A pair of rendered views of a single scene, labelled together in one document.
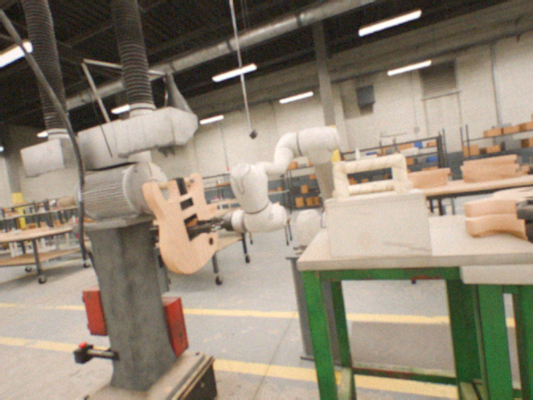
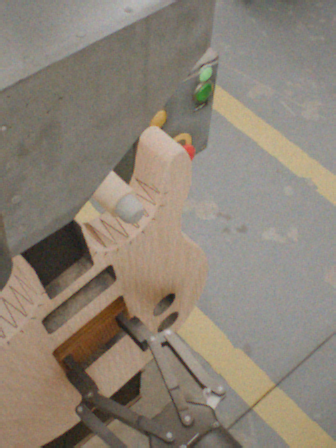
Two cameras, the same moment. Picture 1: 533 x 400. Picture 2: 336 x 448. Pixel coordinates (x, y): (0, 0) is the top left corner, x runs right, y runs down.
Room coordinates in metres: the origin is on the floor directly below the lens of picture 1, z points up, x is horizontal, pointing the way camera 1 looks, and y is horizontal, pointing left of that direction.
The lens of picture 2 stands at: (0.84, 0.12, 1.78)
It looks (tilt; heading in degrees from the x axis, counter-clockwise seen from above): 53 degrees down; 24
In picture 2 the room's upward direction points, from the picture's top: 4 degrees clockwise
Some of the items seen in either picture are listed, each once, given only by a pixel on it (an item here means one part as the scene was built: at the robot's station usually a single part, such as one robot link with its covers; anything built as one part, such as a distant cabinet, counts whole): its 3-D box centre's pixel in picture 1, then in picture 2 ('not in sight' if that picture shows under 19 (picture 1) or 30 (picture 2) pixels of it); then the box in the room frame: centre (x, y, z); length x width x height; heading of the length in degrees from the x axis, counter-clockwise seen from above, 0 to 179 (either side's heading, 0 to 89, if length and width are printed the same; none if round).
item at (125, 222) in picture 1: (119, 221); not in sight; (1.36, 0.76, 1.11); 0.36 x 0.24 x 0.04; 69
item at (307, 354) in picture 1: (318, 301); not in sight; (1.78, -0.25, 0.35); 0.28 x 0.28 x 0.70; 62
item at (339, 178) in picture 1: (339, 185); not in sight; (0.81, -0.23, 1.15); 0.03 x 0.03 x 0.09
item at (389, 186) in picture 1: (370, 188); not in sight; (0.93, -0.37, 1.12); 0.20 x 0.03 x 0.03; 67
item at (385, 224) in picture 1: (374, 222); not in sight; (0.83, -0.32, 1.02); 0.27 x 0.15 x 0.17; 69
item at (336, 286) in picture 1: (341, 319); not in sight; (1.32, -0.29, 0.45); 0.05 x 0.05 x 0.90; 69
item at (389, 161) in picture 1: (366, 165); not in sight; (0.78, -0.31, 1.20); 0.20 x 0.03 x 0.03; 67
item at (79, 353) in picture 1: (97, 355); not in sight; (1.31, 0.96, 0.46); 0.25 x 0.07 x 0.08; 69
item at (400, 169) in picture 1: (400, 176); not in sight; (0.75, -0.38, 1.15); 0.03 x 0.03 x 0.09
